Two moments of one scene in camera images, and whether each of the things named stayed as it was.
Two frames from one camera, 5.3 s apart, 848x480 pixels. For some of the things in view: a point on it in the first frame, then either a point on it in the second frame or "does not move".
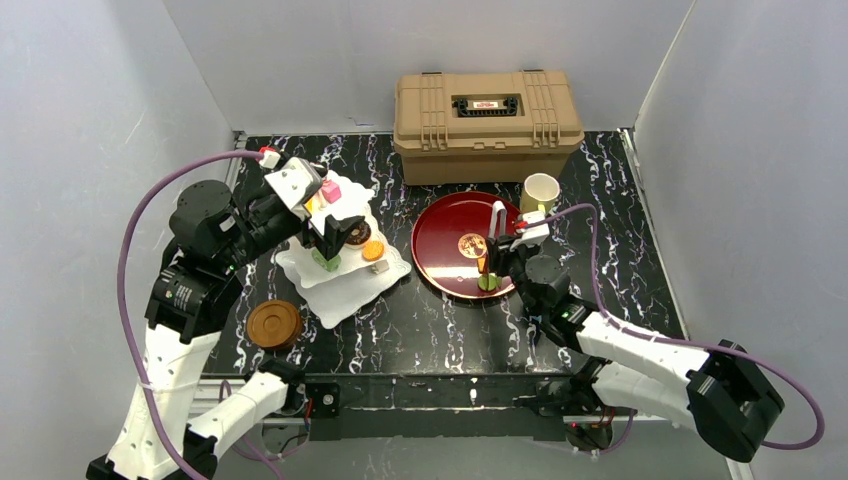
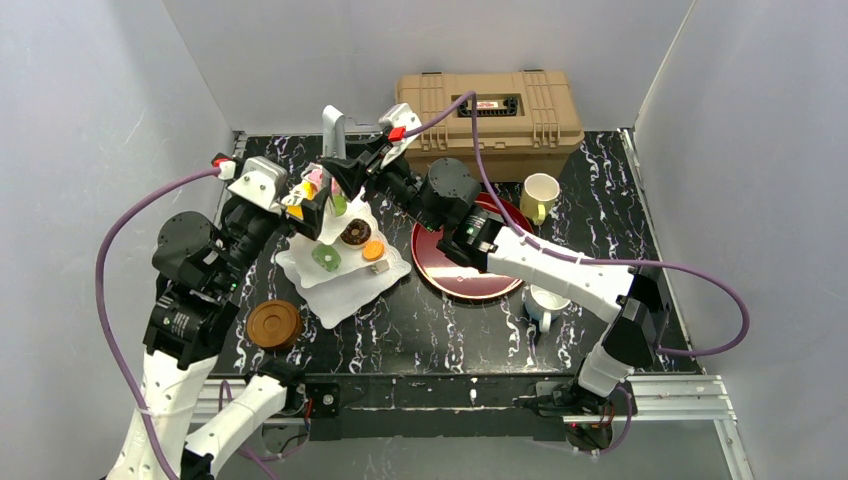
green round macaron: (487, 282) -> (340, 205)
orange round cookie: (372, 250) does not move
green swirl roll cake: (330, 265) does not move
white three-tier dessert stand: (364, 268) does not move
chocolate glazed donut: (358, 237) does not move
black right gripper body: (499, 250) -> (370, 168)
